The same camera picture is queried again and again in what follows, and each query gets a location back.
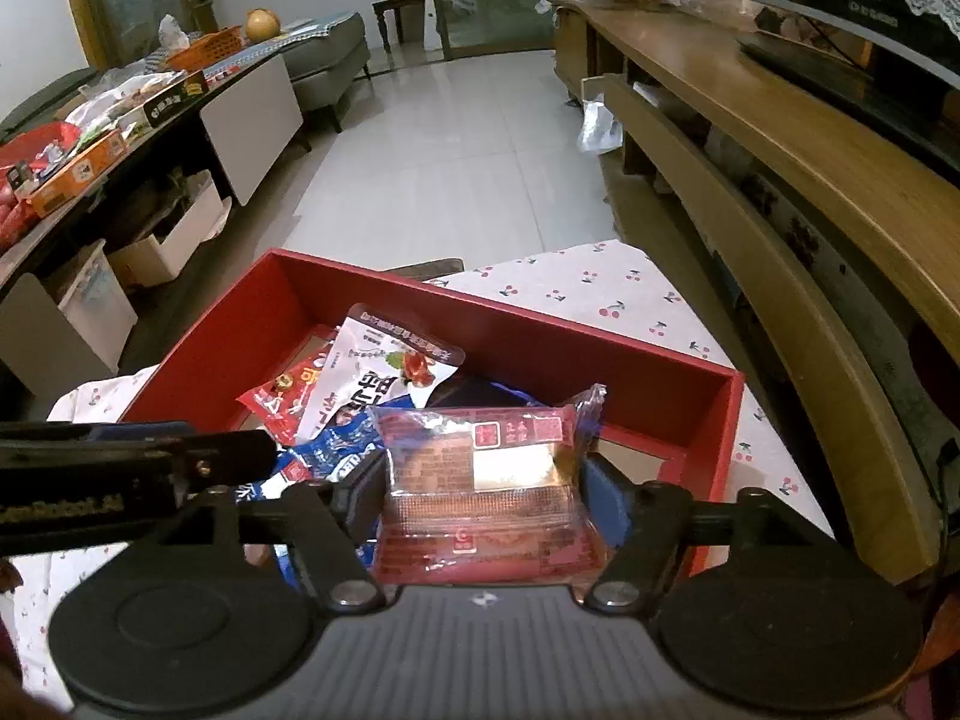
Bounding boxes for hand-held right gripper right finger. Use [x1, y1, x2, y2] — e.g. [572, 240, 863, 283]
[582, 456, 841, 614]

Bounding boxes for wooden tv cabinet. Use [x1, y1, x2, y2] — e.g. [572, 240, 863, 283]
[551, 0, 960, 587]

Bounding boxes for black television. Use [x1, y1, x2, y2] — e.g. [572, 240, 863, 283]
[705, 0, 960, 166]

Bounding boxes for red snack packet white letters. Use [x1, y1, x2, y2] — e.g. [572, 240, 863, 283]
[236, 358, 332, 448]

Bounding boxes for orange plastic basket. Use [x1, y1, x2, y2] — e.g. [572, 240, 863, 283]
[165, 25, 246, 74]

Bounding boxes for black flat carton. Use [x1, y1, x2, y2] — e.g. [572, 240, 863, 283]
[141, 70, 211, 130]

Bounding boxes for orange flat carton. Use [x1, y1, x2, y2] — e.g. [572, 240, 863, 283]
[28, 127, 126, 218]

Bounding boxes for white plastic bin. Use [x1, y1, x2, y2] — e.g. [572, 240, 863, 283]
[56, 238, 140, 377]

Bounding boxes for brown wooden stool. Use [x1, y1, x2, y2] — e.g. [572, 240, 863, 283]
[386, 258, 466, 284]

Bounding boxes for crinkled plastic bag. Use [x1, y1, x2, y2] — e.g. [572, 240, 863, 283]
[576, 94, 625, 156]

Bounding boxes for red cardboard box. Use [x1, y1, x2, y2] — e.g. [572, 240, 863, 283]
[116, 247, 745, 578]

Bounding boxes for dark blue snack packet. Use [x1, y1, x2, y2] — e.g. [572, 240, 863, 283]
[426, 379, 542, 412]

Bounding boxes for grey sofa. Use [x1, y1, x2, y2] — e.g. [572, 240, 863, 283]
[279, 11, 373, 130]

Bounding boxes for cherry print tablecloth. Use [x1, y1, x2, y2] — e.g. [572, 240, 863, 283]
[0, 240, 837, 698]

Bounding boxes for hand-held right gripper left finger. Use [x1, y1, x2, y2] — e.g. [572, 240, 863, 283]
[127, 456, 388, 612]

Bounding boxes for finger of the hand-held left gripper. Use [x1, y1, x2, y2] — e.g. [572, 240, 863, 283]
[0, 421, 275, 494]

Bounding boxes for grey coffee table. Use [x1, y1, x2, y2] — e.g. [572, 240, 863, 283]
[0, 52, 305, 398]

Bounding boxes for white open storage box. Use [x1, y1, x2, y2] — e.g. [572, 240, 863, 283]
[109, 169, 233, 290]

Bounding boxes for clear red pastry packet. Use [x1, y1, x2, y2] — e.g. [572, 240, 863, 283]
[371, 384, 610, 587]

